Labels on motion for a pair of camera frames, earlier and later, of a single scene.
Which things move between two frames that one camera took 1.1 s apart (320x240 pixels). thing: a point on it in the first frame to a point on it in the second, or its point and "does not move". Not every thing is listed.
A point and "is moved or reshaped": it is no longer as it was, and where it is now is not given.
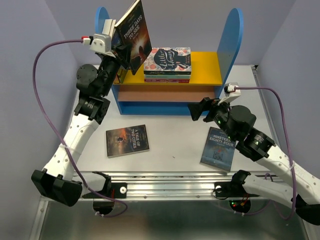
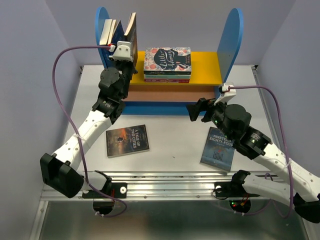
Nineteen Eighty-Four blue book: [218, 150] does not move
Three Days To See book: [132, 29] is moved or reshaped
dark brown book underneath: [126, 141] does not move
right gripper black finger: [197, 108] does not move
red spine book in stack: [166, 81] does not move
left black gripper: [122, 53] to [130, 64]
